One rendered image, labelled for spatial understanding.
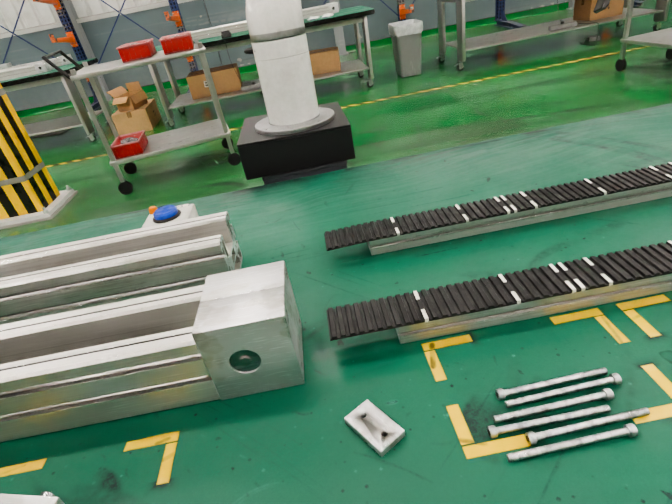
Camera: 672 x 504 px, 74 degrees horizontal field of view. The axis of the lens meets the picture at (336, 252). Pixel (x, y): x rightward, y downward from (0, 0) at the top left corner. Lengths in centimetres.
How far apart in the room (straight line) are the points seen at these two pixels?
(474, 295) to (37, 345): 49
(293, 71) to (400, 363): 71
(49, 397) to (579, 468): 49
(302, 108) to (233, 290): 63
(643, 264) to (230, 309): 45
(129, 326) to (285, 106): 64
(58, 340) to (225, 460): 24
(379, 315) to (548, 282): 19
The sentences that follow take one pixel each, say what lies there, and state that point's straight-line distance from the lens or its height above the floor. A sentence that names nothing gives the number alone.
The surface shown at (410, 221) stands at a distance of 67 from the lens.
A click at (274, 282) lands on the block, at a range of 47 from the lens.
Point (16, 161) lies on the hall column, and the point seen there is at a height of 42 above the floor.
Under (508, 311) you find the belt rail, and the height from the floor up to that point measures 79.
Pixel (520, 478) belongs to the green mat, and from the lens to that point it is 42.
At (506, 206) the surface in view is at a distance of 70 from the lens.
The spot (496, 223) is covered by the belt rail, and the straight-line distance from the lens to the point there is 69.
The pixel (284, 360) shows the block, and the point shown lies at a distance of 46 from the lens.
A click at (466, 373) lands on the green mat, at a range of 48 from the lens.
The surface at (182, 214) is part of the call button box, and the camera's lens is 79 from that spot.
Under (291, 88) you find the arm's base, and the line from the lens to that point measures 102.
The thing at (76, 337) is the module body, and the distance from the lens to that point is 58.
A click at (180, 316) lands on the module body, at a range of 53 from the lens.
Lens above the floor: 114
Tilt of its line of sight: 32 degrees down
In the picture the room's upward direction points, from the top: 11 degrees counter-clockwise
